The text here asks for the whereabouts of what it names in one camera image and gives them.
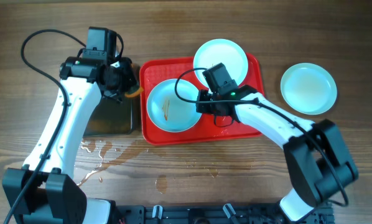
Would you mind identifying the orange green scrub sponge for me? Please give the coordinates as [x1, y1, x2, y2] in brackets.
[124, 86, 144, 98]

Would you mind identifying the light blue plate bottom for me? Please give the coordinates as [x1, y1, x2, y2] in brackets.
[146, 78, 202, 133]

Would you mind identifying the light blue plate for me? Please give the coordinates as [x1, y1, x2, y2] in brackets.
[193, 39, 248, 85]
[280, 63, 338, 115]
[146, 78, 202, 133]

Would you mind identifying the light blue plate top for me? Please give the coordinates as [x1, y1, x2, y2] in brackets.
[193, 39, 248, 85]

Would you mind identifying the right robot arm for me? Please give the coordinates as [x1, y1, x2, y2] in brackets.
[197, 85, 358, 223]

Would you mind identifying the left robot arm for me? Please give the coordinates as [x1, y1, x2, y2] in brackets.
[2, 57, 136, 223]

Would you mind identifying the red serving tray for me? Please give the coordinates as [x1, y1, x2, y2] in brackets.
[139, 57, 261, 146]

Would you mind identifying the black water tray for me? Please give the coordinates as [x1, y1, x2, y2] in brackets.
[83, 63, 141, 137]

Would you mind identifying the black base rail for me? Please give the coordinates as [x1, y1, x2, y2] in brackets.
[111, 202, 333, 224]

